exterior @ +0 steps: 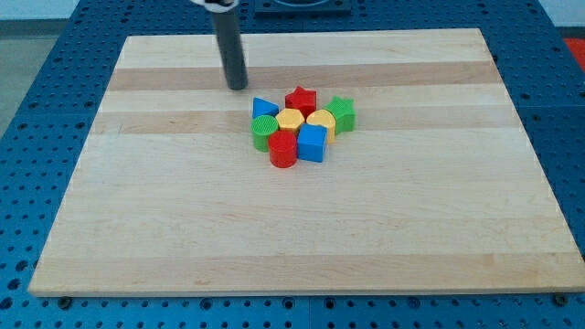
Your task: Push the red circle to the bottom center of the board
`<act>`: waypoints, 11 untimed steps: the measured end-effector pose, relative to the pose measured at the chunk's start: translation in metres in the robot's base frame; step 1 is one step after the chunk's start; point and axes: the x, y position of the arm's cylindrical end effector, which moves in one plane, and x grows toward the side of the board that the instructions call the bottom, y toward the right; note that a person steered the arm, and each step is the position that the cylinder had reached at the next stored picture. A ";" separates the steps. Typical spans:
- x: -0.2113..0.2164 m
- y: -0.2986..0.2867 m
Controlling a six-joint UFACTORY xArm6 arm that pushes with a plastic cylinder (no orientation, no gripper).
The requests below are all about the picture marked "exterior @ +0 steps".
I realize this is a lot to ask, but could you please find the wooden board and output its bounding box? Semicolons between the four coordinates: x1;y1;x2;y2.
28;28;584;297

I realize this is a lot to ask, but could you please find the red cylinder block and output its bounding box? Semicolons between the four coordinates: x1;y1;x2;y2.
268;131;297;168

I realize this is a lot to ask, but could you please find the blue cube block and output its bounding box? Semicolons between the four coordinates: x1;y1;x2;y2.
297;123;327;163

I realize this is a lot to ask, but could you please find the yellow hexagon block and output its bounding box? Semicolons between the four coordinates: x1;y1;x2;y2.
275;108;305;135

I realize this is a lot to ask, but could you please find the green cylinder block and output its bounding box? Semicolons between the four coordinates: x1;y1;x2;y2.
250;115;279;152

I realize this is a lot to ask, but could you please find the yellow heart block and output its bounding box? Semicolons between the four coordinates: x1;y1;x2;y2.
306;109;336;143

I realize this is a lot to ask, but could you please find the red star block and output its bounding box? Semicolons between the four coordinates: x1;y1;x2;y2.
284;86;317;118

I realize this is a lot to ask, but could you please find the blue triangle block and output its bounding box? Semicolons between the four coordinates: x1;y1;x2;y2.
252;97;280;119

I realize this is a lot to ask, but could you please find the green star block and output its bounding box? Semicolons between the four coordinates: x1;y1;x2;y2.
324;95;356;134

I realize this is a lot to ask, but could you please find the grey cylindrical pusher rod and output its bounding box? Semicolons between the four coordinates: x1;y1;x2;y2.
211;9;248;90

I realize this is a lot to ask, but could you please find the white rod mount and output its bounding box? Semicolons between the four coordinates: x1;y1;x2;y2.
190;0;239;13

